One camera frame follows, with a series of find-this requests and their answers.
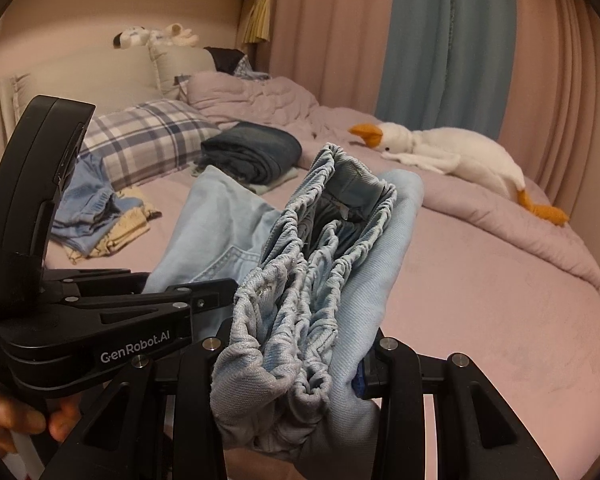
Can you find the pink quilt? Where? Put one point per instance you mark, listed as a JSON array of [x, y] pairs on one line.
[[290, 105]]

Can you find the person's left hand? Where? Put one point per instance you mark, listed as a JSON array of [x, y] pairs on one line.
[[15, 420]]

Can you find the blue checked cloth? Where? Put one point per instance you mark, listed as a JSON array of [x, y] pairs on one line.
[[250, 71]]

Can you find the beige headboard cushion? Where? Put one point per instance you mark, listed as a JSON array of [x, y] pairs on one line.
[[95, 72]]

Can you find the yellow curtain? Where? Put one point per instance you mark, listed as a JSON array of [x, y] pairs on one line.
[[256, 15]]

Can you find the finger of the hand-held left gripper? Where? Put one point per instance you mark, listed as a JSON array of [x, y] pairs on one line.
[[207, 297], [105, 281]]

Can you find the plaid pillow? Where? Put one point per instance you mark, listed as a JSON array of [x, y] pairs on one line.
[[150, 135]]

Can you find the dark garment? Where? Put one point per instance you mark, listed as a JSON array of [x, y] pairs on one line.
[[225, 60]]

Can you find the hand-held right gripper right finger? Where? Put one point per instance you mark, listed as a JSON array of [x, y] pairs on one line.
[[359, 381]]

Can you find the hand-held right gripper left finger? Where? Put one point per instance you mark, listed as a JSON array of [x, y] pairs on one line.
[[200, 380]]

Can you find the light blue pants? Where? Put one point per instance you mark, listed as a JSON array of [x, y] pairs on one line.
[[305, 285]]

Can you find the cream yellow cloth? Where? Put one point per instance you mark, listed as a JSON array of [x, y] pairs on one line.
[[125, 225]]

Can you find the blue curtain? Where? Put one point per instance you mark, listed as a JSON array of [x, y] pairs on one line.
[[445, 40]]

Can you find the white goose plush toy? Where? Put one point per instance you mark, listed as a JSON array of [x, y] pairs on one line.
[[455, 152]]

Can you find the pink curtain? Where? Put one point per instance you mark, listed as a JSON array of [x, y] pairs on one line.
[[330, 30]]

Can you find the white plush dog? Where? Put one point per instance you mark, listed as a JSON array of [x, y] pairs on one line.
[[152, 36]]

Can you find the crumpled blue garment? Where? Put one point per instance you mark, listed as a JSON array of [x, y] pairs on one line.
[[87, 205]]

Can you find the folded dark jeans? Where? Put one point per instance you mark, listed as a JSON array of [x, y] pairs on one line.
[[252, 152]]

